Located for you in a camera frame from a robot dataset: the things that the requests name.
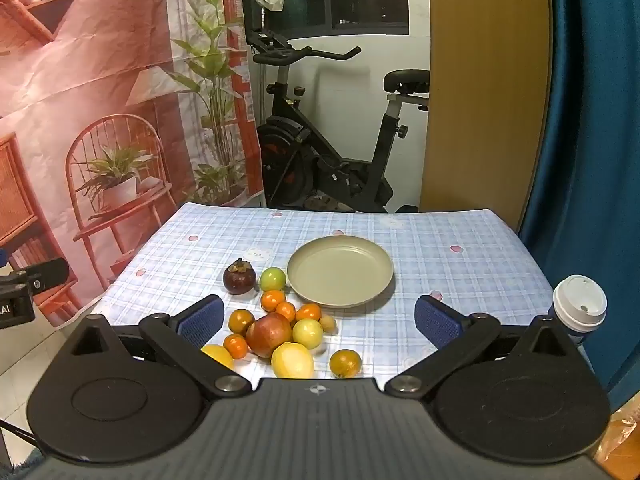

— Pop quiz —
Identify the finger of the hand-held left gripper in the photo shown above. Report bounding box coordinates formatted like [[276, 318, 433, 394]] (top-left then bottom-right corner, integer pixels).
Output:
[[0, 257, 69, 297]]

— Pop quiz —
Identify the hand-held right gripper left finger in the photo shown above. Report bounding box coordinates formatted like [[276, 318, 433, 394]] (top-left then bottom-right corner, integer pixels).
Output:
[[67, 294, 251, 402]]

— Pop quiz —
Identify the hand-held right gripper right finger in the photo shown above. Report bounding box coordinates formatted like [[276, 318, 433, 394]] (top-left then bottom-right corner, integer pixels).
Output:
[[385, 294, 581, 402]]

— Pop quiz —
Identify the yellow lemon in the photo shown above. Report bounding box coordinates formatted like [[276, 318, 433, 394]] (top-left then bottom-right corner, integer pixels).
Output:
[[200, 343, 235, 371], [271, 341, 315, 380]]

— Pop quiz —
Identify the green-tinged orange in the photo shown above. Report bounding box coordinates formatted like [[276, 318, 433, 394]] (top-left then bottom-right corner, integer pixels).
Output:
[[228, 308, 256, 337], [329, 349, 362, 379]]

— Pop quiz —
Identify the dark purple mangosteen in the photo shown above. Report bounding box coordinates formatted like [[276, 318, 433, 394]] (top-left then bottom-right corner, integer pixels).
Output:
[[222, 258, 258, 296]]

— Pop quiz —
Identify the red apple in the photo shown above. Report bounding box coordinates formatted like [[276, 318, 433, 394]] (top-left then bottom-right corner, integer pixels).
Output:
[[245, 312, 293, 359]]

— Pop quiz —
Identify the green round fruit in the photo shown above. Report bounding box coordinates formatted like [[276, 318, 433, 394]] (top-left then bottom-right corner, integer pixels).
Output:
[[258, 267, 288, 292]]

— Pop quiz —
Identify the yellow-green round fruit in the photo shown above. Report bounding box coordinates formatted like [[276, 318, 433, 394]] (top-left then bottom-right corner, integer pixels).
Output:
[[292, 318, 324, 350]]

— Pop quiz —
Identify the beige round plate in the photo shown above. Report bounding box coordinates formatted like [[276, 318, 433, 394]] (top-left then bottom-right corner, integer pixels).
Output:
[[286, 235, 395, 309]]

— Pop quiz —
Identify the blue cup with white lid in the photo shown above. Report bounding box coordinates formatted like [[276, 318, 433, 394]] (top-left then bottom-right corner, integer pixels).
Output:
[[547, 274, 608, 346]]

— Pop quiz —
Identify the teal fluffy rug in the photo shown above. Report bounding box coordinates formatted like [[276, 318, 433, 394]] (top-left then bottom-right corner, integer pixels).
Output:
[[0, 447, 46, 480]]

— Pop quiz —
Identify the black exercise bike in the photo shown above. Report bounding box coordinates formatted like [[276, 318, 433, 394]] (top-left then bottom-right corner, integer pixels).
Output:
[[247, 30, 431, 213]]

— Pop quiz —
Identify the printed backdrop cloth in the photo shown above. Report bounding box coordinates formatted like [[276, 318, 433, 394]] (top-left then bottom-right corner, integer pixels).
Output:
[[0, 0, 264, 331]]

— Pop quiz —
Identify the blue curtain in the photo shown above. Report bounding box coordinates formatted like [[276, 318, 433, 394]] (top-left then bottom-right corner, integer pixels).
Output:
[[517, 0, 640, 401]]

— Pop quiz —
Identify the wooden door panel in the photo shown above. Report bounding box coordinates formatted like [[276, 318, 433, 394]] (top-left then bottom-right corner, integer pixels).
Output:
[[419, 0, 553, 233]]

